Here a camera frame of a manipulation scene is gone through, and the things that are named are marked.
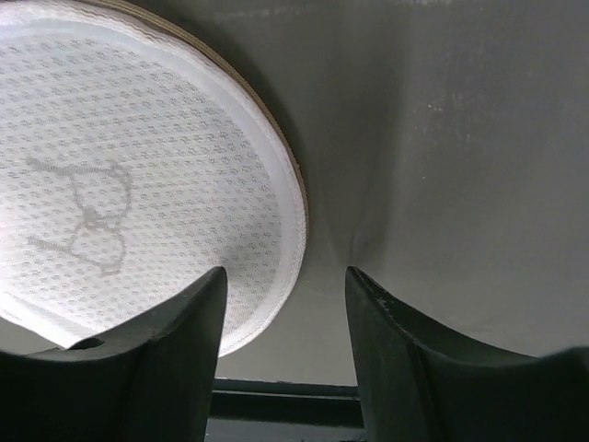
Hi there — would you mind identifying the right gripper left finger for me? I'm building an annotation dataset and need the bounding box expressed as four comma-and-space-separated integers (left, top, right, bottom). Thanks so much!
1, 267, 227, 441

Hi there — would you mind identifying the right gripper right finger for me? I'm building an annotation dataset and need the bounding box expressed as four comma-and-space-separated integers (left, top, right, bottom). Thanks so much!
345, 267, 588, 441

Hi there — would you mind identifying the white mesh laundry bag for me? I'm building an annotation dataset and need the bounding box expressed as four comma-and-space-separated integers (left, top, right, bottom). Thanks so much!
1, 1, 307, 355

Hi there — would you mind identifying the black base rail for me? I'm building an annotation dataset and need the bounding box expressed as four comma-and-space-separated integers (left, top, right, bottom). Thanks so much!
204, 378, 366, 441

